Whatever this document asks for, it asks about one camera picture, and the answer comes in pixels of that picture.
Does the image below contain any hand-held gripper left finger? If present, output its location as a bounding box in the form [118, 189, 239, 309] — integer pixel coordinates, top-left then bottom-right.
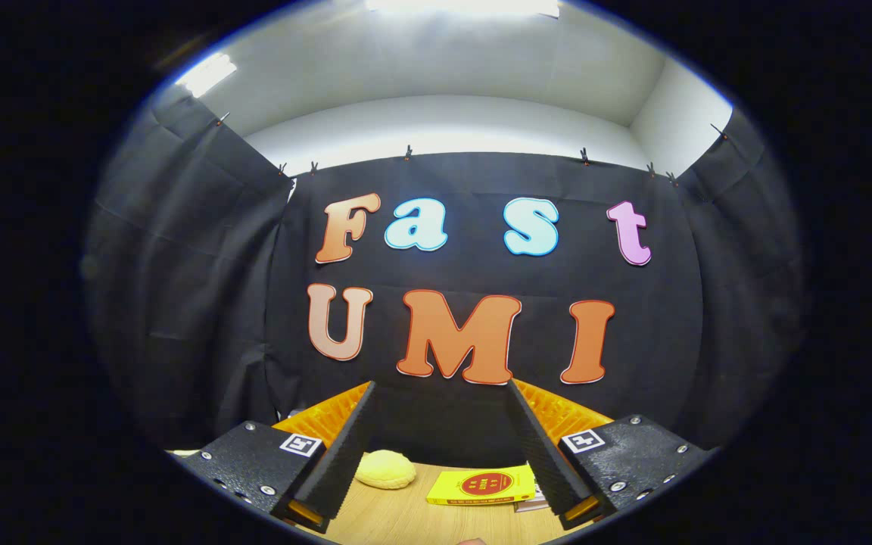
[179, 380, 378, 534]

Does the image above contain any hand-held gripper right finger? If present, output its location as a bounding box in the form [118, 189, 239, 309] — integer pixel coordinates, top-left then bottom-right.
[505, 378, 712, 531]

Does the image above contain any yellow bun-shaped plush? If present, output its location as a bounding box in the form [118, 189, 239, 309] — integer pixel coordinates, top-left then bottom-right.
[354, 450, 417, 491]

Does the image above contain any yellow book red label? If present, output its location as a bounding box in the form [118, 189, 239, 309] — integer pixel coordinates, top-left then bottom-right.
[426, 463, 537, 506]

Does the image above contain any row of cloth clips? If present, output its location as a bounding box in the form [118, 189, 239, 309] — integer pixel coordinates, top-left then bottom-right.
[215, 112, 728, 186]

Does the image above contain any ceiling light panel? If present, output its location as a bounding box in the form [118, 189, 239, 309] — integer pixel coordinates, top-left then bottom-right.
[366, 0, 560, 17]
[176, 53, 238, 98]

